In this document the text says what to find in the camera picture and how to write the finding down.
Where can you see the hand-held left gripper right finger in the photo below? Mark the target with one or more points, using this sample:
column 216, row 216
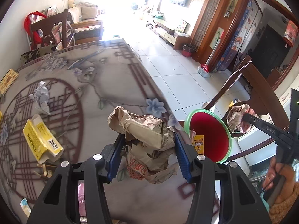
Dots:
column 184, row 161

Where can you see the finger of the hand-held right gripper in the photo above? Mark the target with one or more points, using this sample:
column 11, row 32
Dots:
column 268, row 128

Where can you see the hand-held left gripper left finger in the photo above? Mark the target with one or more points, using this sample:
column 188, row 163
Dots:
column 114, row 161

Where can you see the yellow drink carton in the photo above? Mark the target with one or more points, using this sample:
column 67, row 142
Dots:
column 198, row 144

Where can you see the red green-rimmed trash bin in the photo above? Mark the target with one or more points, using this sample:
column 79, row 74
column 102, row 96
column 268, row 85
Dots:
column 210, row 133

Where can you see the brown paper bag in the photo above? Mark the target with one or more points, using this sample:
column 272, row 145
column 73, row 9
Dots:
column 140, row 130

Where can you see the pink plastic bag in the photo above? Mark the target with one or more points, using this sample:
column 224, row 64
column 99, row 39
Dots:
column 83, row 198

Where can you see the yellow cardboard box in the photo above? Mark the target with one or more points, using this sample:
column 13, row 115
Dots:
column 39, row 140

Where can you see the person's right forearm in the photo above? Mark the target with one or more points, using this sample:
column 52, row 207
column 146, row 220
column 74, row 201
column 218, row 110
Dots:
column 287, row 210

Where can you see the person's right hand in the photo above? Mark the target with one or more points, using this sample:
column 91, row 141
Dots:
column 286, row 175

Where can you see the white appliance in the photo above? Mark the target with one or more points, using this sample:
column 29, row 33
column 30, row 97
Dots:
column 254, row 149

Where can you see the yellow-blue toy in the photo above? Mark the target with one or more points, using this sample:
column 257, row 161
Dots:
column 234, row 102

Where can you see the carved wooden chair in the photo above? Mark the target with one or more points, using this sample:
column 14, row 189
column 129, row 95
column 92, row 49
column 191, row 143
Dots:
column 257, row 86

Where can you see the small beige paper scrap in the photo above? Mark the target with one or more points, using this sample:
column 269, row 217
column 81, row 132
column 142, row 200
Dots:
column 44, row 171

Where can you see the white dustpan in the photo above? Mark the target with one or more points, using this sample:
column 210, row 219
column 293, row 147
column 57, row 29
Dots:
column 204, row 73

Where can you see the blue door curtain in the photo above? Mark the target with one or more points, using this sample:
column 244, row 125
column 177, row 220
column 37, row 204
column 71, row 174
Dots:
column 238, row 39

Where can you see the crumpled blue-grey paper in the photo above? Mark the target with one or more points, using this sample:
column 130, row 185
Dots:
column 41, row 98

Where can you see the red hanging decoration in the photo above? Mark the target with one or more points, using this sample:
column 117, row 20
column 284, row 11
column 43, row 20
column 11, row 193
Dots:
column 290, row 33

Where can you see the small white-blue packet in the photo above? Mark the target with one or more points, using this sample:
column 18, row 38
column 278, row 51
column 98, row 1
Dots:
column 25, row 206

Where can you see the small flower painting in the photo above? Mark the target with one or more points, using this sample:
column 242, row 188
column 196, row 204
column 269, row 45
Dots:
column 217, row 38

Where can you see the red floor bin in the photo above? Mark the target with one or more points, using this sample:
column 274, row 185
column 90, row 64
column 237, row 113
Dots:
column 188, row 51

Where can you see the television cabinet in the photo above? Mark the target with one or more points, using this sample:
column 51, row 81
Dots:
column 168, row 31

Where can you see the tall scroll painting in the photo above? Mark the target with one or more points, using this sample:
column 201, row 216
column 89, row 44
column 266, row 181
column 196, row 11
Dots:
column 234, row 1

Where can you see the brown picture book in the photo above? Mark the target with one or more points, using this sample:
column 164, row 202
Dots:
column 8, row 81

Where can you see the floral seat cushion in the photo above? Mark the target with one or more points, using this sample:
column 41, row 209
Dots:
column 35, row 54

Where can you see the white metal rack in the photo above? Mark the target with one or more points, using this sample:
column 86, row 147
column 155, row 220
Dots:
column 70, row 31

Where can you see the wooden sofa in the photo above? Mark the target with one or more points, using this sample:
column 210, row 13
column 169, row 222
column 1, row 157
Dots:
column 87, row 23

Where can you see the beige pillow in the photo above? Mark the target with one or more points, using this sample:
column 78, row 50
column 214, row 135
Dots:
column 90, row 12

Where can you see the dark wooden chair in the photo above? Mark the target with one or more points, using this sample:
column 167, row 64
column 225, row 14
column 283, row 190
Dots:
column 50, row 18

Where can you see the red bag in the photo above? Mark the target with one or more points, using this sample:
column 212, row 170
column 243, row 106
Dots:
column 27, row 23

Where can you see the plush toy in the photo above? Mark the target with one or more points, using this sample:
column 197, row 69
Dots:
column 72, row 2

